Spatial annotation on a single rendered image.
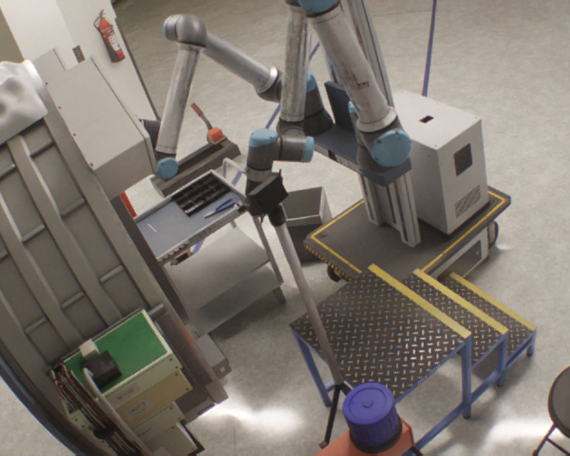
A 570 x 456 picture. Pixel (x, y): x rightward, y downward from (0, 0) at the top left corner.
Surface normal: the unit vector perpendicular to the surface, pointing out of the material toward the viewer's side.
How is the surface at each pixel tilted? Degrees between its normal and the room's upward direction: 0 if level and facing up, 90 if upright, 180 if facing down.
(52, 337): 71
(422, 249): 0
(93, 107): 35
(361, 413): 0
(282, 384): 0
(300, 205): 90
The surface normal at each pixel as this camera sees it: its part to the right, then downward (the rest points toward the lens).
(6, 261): 0.25, -0.13
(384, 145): 0.18, 0.63
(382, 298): -0.29, -0.75
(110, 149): 0.07, -0.40
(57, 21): -0.29, 0.65
